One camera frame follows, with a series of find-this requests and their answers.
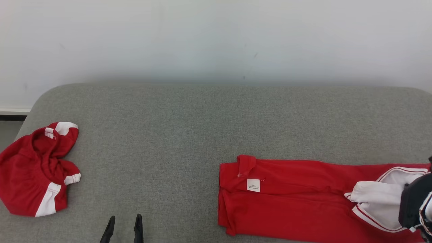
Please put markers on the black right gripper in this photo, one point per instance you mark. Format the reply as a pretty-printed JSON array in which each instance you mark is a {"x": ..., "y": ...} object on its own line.
[{"x": 413, "y": 202}]

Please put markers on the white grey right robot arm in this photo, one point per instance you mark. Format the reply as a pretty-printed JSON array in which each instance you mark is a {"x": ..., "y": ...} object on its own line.
[{"x": 428, "y": 216}]

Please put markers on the red white sports shorts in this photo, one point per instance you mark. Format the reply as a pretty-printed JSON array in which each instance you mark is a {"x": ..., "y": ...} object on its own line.
[{"x": 23, "y": 175}]

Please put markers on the red white sports jersey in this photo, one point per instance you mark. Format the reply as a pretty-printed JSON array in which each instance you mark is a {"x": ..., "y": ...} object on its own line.
[{"x": 287, "y": 202}]

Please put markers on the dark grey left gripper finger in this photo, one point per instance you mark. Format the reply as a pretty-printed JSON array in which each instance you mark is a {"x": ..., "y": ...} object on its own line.
[
  {"x": 138, "y": 229},
  {"x": 107, "y": 231}
]

